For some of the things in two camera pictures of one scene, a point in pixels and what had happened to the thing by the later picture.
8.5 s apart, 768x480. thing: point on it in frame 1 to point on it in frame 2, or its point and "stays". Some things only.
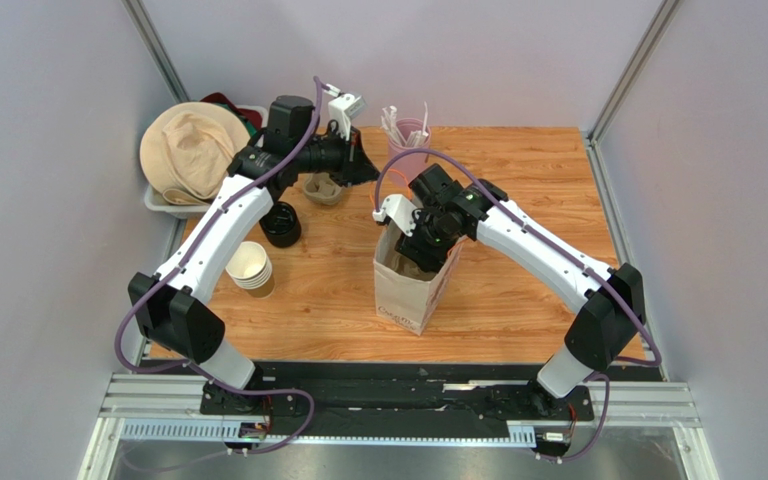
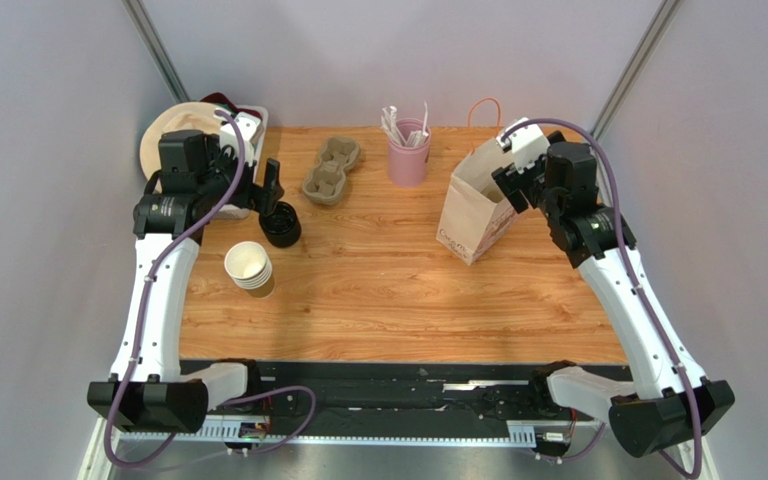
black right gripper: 418,241 to 513,186
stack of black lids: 281,226 stays
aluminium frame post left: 154,42 stays
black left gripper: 355,167 to 261,198
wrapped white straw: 417,138 stays
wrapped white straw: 389,124 stays
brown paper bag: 408,296 to 476,210
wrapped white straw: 424,133 stays
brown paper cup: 249,261 stays
